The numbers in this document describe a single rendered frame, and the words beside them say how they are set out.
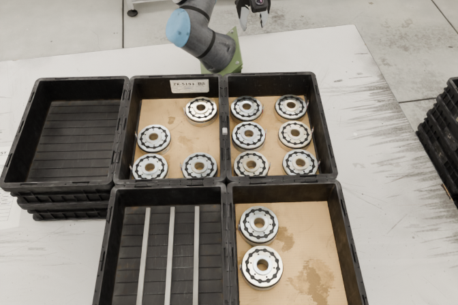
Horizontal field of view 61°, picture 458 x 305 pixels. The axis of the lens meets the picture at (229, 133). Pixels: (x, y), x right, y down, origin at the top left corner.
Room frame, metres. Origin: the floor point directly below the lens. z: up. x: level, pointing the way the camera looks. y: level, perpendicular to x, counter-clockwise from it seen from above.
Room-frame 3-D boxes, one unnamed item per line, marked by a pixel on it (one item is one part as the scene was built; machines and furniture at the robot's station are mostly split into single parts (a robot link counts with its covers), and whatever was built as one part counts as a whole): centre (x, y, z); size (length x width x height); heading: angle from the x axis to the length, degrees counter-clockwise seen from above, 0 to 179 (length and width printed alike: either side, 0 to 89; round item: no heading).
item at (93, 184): (0.68, 0.46, 0.92); 0.40 x 0.30 x 0.02; 2
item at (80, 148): (0.68, 0.46, 0.87); 0.40 x 0.30 x 0.11; 2
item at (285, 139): (0.70, -0.20, 0.86); 0.10 x 0.10 x 0.01
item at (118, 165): (0.69, 0.16, 0.92); 0.40 x 0.30 x 0.02; 2
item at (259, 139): (0.70, -0.06, 0.86); 0.10 x 0.10 x 0.01
